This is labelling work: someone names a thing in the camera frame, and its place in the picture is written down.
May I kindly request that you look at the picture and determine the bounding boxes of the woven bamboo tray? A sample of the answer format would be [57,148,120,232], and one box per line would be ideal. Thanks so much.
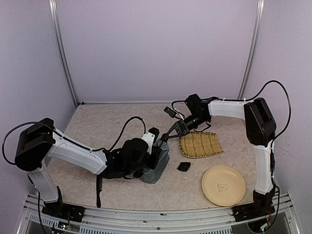
[178,132,223,159]

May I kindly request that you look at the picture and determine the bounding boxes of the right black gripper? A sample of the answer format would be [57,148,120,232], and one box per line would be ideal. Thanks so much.
[166,112,210,137]

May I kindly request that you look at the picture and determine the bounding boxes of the black plastic comb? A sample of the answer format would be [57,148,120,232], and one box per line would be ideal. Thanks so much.
[96,175,103,208]

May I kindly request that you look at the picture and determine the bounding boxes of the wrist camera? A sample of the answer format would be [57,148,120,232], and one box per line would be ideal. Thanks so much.
[164,106,184,119]
[141,127,160,150]

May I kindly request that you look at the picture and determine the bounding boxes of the aluminium frame post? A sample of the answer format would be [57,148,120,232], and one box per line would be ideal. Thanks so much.
[49,0,79,108]
[237,0,265,99]

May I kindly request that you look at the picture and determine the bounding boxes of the beige round plate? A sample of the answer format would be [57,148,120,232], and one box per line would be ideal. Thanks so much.
[201,166,246,207]

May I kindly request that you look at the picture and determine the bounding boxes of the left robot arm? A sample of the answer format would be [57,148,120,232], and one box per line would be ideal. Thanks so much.
[15,118,166,217]

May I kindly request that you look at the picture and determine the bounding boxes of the black clipper guard attachment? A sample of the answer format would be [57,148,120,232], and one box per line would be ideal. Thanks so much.
[177,162,191,172]

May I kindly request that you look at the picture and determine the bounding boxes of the front aluminium rail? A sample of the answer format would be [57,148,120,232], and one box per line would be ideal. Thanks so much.
[15,194,303,234]

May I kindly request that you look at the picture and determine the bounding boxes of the grey zip pouch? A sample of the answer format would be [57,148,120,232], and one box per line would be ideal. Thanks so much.
[140,139,170,184]

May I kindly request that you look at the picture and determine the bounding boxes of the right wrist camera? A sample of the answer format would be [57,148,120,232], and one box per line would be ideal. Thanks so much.
[164,106,184,119]

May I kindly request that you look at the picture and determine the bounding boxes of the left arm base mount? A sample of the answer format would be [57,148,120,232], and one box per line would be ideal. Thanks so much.
[42,186,85,223]

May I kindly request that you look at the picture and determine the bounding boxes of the right aluminium frame post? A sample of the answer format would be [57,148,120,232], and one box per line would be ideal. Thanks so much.
[237,0,265,99]

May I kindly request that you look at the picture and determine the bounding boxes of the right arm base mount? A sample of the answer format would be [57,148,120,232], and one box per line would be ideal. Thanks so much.
[232,188,275,222]

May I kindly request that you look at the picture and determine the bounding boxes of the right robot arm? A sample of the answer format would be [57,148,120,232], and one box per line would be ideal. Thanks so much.
[161,94,276,195]

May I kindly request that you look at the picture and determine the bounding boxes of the left aluminium frame post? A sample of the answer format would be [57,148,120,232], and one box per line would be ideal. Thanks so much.
[49,0,79,108]

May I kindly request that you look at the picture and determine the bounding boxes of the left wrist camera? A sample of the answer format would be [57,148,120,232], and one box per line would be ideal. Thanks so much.
[141,127,160,150]

